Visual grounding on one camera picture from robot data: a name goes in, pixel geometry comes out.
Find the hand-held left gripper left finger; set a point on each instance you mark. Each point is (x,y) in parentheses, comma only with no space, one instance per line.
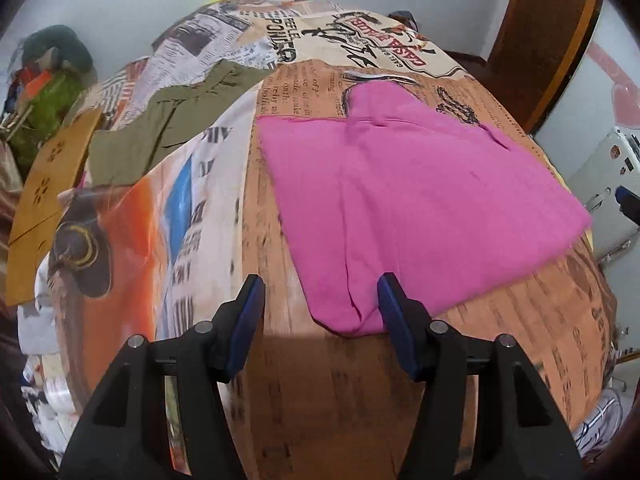
(247,320)

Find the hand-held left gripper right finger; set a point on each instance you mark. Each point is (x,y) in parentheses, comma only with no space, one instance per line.
(400,330)

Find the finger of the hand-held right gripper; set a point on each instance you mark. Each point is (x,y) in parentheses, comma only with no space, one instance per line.
(627,200)

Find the pink pants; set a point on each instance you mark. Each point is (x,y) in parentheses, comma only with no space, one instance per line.
(400,185)

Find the olive green pants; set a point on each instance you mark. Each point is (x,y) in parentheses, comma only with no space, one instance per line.
(165,125)

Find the white machine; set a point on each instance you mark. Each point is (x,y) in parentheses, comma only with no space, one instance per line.
(605,170)

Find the newspaper print blanket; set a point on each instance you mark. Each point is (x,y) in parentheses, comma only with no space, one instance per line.
(325,410)

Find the wooden wardrobe door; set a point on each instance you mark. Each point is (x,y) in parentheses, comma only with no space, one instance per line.
(620,60)

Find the white crumpled cloth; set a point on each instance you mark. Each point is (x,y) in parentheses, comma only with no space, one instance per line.
(40,330)

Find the striped white cloth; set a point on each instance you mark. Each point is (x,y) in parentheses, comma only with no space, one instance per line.
(597,425)

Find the wooden headboard panel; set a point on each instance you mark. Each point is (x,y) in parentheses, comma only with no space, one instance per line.
(45,180)

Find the green patterned bag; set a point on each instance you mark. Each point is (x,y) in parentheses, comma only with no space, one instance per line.
(52,105)

